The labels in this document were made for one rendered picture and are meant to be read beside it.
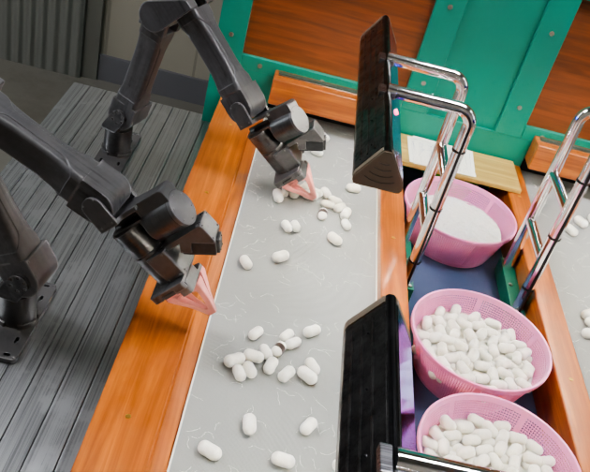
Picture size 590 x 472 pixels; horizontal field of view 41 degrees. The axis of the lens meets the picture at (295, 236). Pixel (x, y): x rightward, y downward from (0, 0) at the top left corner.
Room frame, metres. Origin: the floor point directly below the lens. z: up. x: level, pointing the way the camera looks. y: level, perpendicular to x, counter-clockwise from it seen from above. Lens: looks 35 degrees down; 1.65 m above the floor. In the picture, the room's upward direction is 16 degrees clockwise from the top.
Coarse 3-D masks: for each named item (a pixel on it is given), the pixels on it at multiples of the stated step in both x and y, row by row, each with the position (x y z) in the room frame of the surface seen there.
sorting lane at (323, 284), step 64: (256, 192) 1.45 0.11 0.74; (256, 256) 1.22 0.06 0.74; (320, 256) 1.28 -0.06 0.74; (256, 320) 1.04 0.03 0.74; (320, 320) 1.09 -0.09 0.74; (192, 384) 0.86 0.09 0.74; (256, 384) 0.89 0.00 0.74; (320, 384) 0.93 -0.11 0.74; (192, 448) 0.74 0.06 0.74; (256, 448) 0.77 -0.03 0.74; (320, 448) 0.80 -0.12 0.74
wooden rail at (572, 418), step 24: (504, 192) 1.75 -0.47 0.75; (528, 240) 1.53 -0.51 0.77; (528, 264) 1.43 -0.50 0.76; (552, 288) 1.36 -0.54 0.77; (528, 312) 1.31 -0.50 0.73; (552, 312) 1.28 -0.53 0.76; (528, 336) 1.26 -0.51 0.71; (552, 336) 1.20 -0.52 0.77; (552, 360) 1.13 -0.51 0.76; (576, 360) 1.15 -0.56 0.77; (552, 384) 1.09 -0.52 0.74; (576, 384) 1.08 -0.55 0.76; (552, 408) 1.05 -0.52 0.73; (576, 408) 1.02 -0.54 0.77; (576, 432) 0.96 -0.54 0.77; (576, 456) 0.91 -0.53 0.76
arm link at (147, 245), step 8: (128, 216) 0.94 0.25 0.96; (136, 216) 0.93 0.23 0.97; (120, 224) 0.94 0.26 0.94; (128, 224) 0.93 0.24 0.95; (136, 224) 0.92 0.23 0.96; (120, 232) 0.92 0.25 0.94; (128, 232) 0.92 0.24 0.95; (136, 232) 0.92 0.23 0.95; (144, 232) 0.93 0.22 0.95; (120, 240) 0.91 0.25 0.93; (128, 240) 0.91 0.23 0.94; (136, 240) 0.92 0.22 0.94; (144, 240) 0.92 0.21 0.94; (152, 240) 0.93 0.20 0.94; (128, 248) 0.92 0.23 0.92; (136, 248) 0.91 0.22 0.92; (144, 248) 0.92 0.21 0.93; (152, 248) 0.92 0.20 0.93; (136, 256) 0.92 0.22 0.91; (144, 256) 0.92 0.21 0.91
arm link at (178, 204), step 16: (144, 192) 0.96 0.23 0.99; (160, 192) 0.92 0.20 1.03; (176, 192) 0.95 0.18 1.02; (96, 208) 0.91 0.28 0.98; (128, 208) 0.93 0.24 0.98; (144, 208) 0.92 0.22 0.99; (160, 208) 0.92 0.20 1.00; (176, 208) 0.92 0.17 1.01; (192, 208) 0.95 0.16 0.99; (96, 224) 0.91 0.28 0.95; (112, 224) 0.91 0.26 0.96; (144, 224) 0.92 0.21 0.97; (160, 224) 0.91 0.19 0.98; (176, 224) 0.91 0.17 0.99; (160, 240) 0.92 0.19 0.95
